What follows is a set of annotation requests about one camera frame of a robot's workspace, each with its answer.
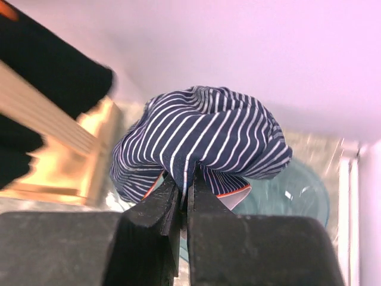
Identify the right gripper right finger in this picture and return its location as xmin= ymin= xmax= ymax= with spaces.
xmin=188 ymin=172 xmax=343 ymax=286

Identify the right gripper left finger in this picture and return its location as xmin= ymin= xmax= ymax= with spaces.
xmin=101 ymin=173 xmax=180 ymax=285

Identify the navy striped underwear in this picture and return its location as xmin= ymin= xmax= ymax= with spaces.
xmin=110 ymin=86 xmax=293 ymax=209

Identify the black hanging underwear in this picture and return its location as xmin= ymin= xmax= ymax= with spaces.
xmin=1 ymin=1 xmax=114 ymax=187

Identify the blue plastic basin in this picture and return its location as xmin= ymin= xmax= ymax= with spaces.
xmin=178 ymin=157 xmax=331 ymax=263

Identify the wooden clothes rack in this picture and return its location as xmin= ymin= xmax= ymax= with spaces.
xmin=1 ymin=63 xmax=122 ymax=206

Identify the side aluminium rail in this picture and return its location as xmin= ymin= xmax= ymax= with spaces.
xmin=337 ymin=139 xmax=360 ymax=286

